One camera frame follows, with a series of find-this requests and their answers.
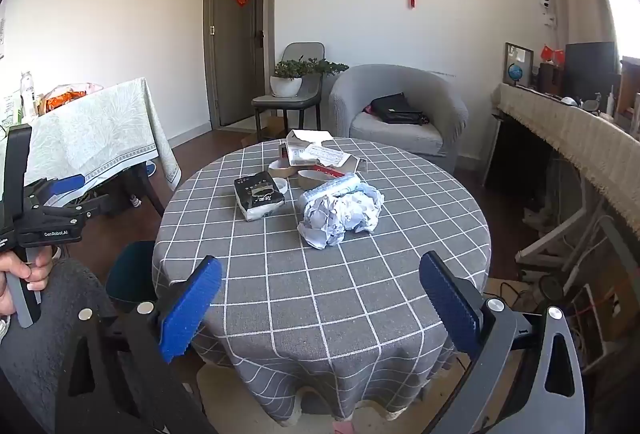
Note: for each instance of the small printed box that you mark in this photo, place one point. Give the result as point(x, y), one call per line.
point(297, 154)

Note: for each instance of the framed picture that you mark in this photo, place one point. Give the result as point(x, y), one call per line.
point(525, 54)

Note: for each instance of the grey armchair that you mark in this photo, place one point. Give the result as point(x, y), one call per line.
point(400, 139)

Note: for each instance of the clear plastic bottle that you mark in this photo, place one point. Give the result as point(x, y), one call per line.
point(27, 97)

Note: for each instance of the red tape roll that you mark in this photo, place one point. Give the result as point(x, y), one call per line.
point(330, 172)

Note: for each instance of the white patterned tablecloth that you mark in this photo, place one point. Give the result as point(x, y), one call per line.
point(100, 134)

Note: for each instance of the dark table leg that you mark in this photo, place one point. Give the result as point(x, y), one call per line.
point(152, 191)

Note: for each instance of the small red flags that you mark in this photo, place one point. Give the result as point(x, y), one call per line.
point(552, 54)

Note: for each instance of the cardboard box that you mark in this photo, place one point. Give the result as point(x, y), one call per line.
point(275, 127)

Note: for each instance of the person's left hand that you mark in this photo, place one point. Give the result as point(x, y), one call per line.
point(42, 266)

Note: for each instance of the brown tape roll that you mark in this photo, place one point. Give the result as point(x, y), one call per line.
point(281, 168)
point(310, 179)

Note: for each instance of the printed paper sheet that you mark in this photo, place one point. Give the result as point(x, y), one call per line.
point(330, 156)

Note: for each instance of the small blue globe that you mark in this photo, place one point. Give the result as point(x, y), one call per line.
point(514, 73)

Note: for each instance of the cream fringed cover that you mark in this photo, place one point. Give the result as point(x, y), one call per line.
point(575, 134)

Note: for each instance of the white paper ball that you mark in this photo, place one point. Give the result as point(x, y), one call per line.
point(322, 221)
point(362, 209)

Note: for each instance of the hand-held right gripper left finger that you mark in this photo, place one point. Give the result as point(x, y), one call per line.
point(192, 309)

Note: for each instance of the white envelope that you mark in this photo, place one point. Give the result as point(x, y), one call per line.
point(310, 137)

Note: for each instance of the potted green plant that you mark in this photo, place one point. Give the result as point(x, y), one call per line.
point(286, 82)

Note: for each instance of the black tissue packet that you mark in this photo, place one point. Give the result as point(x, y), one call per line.
point(257, 194)

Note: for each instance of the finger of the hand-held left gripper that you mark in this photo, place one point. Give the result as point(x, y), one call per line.
point(80, 209)
point(65, 185)

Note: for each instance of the white security camera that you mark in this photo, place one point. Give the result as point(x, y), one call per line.
point(547, 0)

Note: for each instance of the grey door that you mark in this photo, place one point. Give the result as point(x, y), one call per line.
point(240, 44)

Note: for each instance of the teal trash bin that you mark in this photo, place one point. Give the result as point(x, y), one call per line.
point(130, 274)

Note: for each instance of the orange snack bag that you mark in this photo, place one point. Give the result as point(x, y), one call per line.
point(65, 100)

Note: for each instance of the grey chair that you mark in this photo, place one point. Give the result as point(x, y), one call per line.
point(305, 99)

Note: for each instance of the black monitor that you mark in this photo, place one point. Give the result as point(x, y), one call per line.
point(590, 69)

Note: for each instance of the white metal stand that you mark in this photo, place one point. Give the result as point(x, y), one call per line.
point(550, 239)

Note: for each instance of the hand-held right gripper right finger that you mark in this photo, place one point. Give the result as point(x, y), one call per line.
point(450, 309)

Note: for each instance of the black bag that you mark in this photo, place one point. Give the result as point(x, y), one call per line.
point(397, 109)

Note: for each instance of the clear plastic packet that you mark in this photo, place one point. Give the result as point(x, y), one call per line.
point(330, 189)

